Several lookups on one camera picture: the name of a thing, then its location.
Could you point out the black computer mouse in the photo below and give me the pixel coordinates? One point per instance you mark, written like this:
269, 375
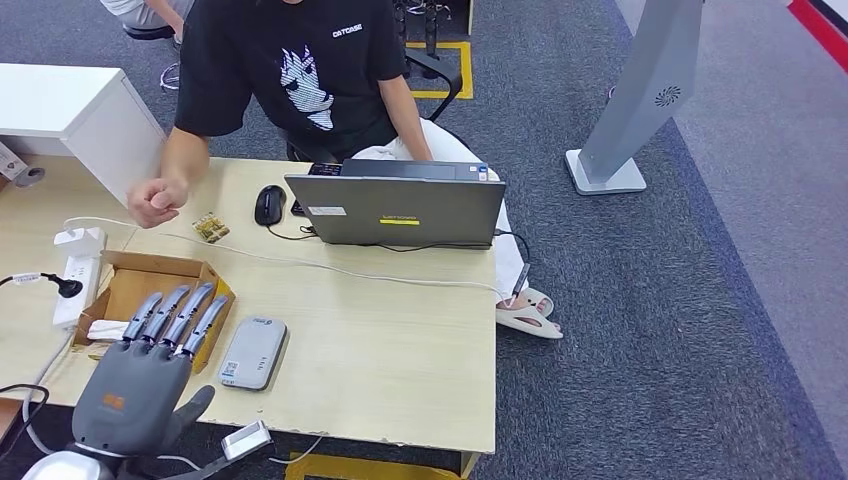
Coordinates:
270, 205

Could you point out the white charger adapter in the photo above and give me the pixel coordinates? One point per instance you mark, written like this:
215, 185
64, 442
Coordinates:
79, 242

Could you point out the grey laptop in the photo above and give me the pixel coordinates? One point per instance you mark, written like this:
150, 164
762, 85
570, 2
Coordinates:
397, 212

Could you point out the grey roll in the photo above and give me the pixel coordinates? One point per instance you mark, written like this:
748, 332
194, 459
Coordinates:
31, 175

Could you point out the grey card reader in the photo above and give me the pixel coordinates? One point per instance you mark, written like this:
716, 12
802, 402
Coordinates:
252, 354

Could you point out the yellow floor tape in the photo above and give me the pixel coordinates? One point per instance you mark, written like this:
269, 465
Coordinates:
466, 66
351, 470

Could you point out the white labelled box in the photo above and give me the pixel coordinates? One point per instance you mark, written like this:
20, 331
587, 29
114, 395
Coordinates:
8, 162

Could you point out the white paper bundle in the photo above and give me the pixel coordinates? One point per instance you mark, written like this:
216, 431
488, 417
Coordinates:
106, 330

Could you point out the person's right hand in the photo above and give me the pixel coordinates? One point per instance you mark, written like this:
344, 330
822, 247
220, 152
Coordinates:
158, 202

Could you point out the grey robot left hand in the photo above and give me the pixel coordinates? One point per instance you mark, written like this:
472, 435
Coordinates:
132, 397

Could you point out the black equipment stand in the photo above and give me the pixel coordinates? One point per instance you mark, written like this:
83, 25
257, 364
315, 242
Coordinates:
432, 26

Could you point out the person's left forearm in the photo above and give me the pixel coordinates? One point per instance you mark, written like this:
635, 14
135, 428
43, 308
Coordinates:
411, 126

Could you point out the person's right forearm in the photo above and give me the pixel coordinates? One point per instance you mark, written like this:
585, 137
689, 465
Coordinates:
185, 159

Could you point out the white slipper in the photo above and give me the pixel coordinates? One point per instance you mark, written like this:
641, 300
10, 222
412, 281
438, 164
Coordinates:
530, 324
540, 301

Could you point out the white power strip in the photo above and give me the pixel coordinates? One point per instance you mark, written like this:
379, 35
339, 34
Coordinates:
76, 298

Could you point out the white cabinet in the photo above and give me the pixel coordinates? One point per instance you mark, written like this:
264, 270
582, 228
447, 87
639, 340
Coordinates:
53, 99

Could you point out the person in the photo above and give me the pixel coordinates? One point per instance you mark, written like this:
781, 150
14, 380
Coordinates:
136, 8
311, 73

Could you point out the grey kiosk stand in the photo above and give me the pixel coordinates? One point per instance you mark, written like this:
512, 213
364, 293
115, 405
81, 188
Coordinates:
636, 99

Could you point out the black round stool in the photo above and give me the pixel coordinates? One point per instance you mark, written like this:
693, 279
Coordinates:
146, 32

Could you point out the red floor stripe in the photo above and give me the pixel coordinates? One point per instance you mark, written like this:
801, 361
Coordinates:
821, 30

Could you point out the cardboard box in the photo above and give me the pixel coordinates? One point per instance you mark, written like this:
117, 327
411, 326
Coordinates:
142, 278

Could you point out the brown wooden board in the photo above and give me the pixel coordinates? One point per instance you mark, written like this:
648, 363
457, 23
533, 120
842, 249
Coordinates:
6, 414

